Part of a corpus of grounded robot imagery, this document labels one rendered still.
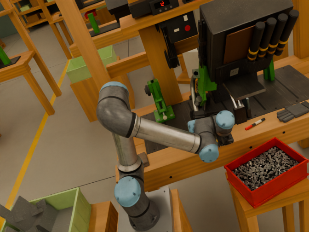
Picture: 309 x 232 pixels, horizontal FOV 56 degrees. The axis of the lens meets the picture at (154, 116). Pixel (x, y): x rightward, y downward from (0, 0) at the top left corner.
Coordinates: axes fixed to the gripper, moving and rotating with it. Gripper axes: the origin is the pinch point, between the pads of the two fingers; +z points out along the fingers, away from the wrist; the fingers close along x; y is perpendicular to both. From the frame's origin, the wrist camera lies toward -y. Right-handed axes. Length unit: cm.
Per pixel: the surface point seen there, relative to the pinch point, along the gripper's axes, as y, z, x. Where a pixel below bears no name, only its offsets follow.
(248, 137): 3.5, 8.0, 15.5
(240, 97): -14.1, -7.7, 16.3
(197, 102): -25.7, 8.8, -3.6
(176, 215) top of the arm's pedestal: 30.3, -4.9, -33.6
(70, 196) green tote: 4, 6, -87
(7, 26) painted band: -824, 660, -487
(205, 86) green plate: -30.0, 0.1, 3.1
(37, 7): -781, 583, -329
